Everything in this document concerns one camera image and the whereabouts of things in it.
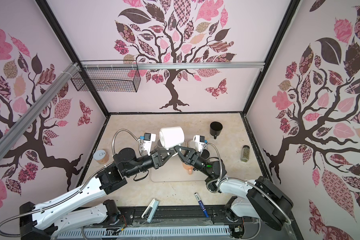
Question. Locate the glass spice jar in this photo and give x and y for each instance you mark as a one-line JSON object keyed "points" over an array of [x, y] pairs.
{"points": [[245, 153]]}

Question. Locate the back aluminium rail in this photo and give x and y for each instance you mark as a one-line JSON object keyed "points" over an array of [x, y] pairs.
{"points": [[178, 66]]}

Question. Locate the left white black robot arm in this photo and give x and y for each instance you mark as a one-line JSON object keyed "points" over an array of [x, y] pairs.
{"points": [[129, 165]]}

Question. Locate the translucent plastic tray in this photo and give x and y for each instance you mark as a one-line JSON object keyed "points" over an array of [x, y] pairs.
{"points": [[174, 171]]}

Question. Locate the white slotted cable duct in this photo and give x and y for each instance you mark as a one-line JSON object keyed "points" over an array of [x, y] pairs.
{"points": [[145, 232]]}

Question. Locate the aluminium rail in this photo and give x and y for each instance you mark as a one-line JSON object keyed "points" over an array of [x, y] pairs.
{"points": [[178, 66], [18, 129]]}

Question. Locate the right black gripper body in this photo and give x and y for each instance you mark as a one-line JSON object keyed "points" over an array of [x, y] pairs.
{"points": [[197, 161]]}

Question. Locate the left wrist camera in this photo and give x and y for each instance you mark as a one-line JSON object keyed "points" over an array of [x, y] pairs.
{"points": [[145, 143]]}

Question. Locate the black base frame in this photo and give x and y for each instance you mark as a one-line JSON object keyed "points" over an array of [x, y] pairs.
{"points": [[246, 228]]}

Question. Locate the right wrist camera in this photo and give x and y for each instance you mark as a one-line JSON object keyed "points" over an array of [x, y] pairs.
{"points": [[199, 143]]}

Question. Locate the blue marker pen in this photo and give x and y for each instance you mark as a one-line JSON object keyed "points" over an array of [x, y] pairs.
{"points": [[201, 204]]}

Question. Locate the black wire basket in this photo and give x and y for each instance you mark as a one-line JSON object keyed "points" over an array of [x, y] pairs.
{"points": [[118, 77]]}

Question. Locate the black mug upright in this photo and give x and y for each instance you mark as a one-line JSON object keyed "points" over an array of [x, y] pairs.
{"points": [[205, 154]]}

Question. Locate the left aluminium rail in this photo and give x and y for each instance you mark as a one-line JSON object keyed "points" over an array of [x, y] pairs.
{"points": [[18, 129]]}

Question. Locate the black mug white base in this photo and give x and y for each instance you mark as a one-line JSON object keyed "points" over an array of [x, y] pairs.
{"points": [[215, 129]]}

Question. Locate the orange tin can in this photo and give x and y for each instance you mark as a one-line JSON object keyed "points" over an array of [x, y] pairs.
{"points": [[101, 157]]}

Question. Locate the white stapler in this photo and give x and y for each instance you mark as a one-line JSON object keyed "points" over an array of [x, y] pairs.
{"points": [[150, 211]]}

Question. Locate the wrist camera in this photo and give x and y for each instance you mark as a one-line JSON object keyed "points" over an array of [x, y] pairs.
{"points": [[199, 143], [145, 143]]}

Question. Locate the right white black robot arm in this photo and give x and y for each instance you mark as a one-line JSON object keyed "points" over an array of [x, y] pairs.
{"points": [[207, 169]]}

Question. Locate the peach orange mug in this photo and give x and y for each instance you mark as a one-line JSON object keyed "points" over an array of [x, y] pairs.
{"points": [[188, 168]]}

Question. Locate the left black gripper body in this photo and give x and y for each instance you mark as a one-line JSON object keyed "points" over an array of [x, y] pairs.
{"points": [[155, 159]]}

